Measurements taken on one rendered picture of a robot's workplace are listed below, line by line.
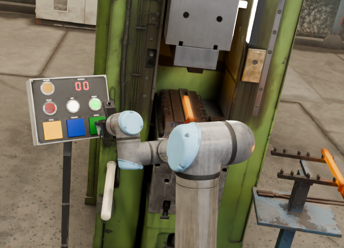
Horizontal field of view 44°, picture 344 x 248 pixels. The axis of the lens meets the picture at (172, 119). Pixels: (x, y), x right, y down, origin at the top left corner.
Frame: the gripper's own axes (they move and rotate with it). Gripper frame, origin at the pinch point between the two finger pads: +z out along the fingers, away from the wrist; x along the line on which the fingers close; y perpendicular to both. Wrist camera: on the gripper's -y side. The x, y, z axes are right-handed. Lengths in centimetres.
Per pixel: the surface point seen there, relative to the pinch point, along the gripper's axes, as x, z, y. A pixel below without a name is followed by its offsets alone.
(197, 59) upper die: 45, -16, -24
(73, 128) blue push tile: -11.2, 1.3, 0.9
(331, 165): 98, -39, 33
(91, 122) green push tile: -2.9, 1.3, -0.7
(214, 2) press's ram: 48, -31, -46
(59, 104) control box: -15.9, 2.0, -9.9
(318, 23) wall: 590, 379, -152
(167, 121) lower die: 36.1, 3.7, 3.0
